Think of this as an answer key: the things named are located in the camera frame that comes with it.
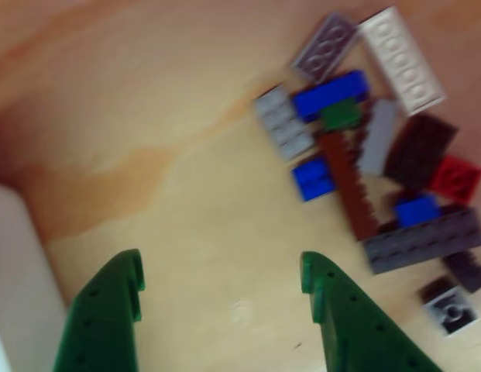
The grey square lego brick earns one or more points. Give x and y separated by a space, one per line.
449 310

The white plastic bin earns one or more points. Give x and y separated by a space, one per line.
15 271

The dark grey long lego brick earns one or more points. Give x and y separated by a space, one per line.
426 242

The white long lego plate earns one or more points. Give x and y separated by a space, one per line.
403 62

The light grey studded lego brick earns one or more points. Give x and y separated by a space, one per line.
282 124

